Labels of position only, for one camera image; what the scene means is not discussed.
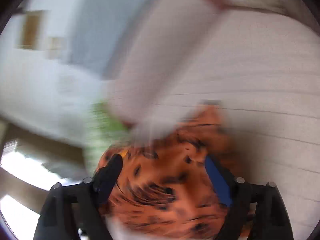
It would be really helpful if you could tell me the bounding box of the orange floral black-print garment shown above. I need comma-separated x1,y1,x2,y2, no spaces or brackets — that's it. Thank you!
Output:
98,102,244,239

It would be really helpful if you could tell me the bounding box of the green white patterned pillow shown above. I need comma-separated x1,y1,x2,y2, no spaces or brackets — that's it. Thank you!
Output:
84,102,129,174

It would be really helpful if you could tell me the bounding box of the dark wooden mirrored wardrobe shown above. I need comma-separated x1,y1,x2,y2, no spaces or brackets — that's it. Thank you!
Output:
1,120,88,212

